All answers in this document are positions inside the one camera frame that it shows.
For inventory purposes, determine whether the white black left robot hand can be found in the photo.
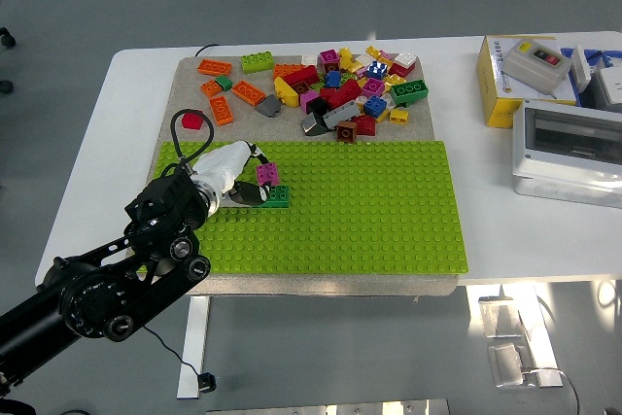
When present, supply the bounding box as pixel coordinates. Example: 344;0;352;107
192;140;282;208

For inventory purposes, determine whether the orange rectangular brick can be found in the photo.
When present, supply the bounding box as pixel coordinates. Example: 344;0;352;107
273;63;305;80
231;80;266;107
208;95;235;126
197;58;233;77

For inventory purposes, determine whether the dark green rectangular brick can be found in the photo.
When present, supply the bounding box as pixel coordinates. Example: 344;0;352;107
259;185;292;209
390;80;430;106

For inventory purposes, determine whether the grey sloped brick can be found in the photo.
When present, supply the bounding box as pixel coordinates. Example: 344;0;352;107
255;93;284;119

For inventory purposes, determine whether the yellow rounded brick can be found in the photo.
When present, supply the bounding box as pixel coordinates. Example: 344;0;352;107
273;76;300;109

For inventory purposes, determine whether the black silver sloped brick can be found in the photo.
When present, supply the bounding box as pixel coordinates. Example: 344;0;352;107
300;112;328;137

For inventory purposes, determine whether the lime green rectangular brick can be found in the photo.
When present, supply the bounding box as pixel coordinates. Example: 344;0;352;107
240;52;275;75

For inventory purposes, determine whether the red rectangular brick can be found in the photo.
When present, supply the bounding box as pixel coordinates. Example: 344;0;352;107
283;65;321;95

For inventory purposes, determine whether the long grey brick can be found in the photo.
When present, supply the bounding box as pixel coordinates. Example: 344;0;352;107
322;99;362;131

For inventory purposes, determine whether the brown square brick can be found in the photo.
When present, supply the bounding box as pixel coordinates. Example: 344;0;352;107
335;121;359;144

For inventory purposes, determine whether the large red brick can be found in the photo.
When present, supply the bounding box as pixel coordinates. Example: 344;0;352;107
320;79;363;110

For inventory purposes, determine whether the red sloped brick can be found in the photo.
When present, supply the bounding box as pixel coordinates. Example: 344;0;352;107
350;114;378;137

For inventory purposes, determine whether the lime green studded baseplate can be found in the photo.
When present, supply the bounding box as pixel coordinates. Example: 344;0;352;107
137;140;470;276

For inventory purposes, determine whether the blue square brick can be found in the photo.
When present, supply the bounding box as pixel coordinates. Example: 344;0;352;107
363;95;389;119

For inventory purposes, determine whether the grey-brown mat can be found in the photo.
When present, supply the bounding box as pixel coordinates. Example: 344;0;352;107
145;54;461;297

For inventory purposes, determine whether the white table leg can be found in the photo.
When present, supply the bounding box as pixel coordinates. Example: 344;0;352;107
500;283;564;389
176;295;211;400

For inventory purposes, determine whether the yellow cardboard box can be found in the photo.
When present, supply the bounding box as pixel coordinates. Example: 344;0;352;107
475;35;579;129

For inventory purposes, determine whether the clear plastic block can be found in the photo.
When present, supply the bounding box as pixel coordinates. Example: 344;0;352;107
488;344;525;390
478;295;524;338

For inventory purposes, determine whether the white plastic part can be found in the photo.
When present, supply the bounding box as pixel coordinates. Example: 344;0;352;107
570;45;592;94

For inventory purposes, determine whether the blue box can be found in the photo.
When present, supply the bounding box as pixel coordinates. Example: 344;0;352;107
558;48;622;71

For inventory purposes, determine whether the black cable with plug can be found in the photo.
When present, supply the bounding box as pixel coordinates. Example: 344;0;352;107
142;326;219;395

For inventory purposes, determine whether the white distribution enclosure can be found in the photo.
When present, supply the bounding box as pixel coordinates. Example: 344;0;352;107
510;98;622;210

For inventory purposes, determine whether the white wall socket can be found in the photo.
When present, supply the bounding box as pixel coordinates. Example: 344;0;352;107
595;66;622;105

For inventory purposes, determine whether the thin dark cable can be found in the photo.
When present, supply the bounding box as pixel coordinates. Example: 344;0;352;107
527;366;582;415

